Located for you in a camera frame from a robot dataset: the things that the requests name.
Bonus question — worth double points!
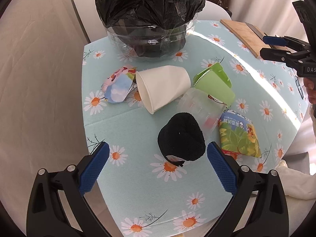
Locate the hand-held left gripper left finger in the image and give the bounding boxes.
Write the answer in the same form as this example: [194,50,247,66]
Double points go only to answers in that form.
[26,142,110,237]

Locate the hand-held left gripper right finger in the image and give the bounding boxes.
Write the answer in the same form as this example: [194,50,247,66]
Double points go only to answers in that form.
[207,142,289,237]

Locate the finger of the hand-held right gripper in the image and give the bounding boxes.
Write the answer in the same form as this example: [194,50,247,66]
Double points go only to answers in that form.
[262,36,310,53]
[259,48,311,66]

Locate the green leaf-print snack packet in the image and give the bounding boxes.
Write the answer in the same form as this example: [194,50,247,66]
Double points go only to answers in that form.
[218,110,261,159]

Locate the black cloth bundle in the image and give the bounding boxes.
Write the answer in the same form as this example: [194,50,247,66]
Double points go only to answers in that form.
[157,113,206,168]

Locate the clear plastic cup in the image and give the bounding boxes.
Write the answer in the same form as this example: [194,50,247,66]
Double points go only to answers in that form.
[176,87,228,134]

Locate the blue pink snack wrapper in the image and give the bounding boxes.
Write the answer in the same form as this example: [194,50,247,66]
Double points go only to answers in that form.
[101,65,138,104]

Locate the white paper cup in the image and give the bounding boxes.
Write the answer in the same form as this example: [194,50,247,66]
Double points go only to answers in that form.
[135,65,192,115]

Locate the clear plastic bin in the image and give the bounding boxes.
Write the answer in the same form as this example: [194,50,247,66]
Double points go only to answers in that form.
[105,17,198,63]

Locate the bin with black bag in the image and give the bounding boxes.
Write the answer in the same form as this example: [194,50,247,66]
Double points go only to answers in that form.
[94,0,206,57]

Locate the person's right hand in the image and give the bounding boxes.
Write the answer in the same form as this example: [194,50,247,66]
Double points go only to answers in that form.
[303,77,316,104]

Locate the kitchen knife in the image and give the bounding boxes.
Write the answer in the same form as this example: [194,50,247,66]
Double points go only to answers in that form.
[244,22,267,40]

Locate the wooden cutting board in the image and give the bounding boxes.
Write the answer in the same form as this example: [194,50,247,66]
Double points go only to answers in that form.
[220,19,272,59]

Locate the daisy print tablecloth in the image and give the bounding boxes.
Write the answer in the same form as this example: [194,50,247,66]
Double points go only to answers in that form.
[80,20,313,237]

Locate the white chair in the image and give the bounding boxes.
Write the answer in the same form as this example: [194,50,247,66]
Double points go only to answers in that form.
[197,0,233,21]

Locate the person's white clothing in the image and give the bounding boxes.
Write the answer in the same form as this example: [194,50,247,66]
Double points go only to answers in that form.
[275,104,316,199]

